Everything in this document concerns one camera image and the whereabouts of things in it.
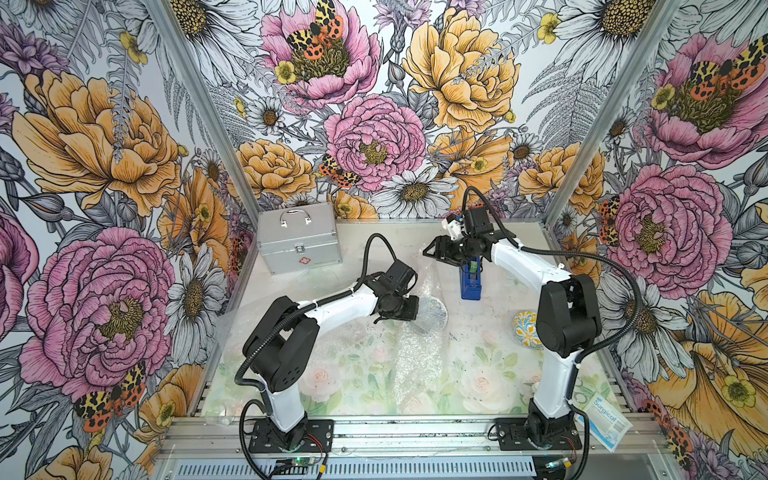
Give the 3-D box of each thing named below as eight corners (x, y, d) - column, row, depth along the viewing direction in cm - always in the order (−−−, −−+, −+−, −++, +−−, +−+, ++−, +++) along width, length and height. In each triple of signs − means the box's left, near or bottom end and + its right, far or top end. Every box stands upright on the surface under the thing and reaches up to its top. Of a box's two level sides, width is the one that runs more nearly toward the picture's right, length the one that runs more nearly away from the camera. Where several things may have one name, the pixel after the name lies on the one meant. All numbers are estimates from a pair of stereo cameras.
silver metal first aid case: (271, 277, 106) (254, 244, 93) (272, 245, 116) (257, 212, 102) (343, 264, 110) (336, 231, 97) (338, 235, 119) (332, 201, 106)
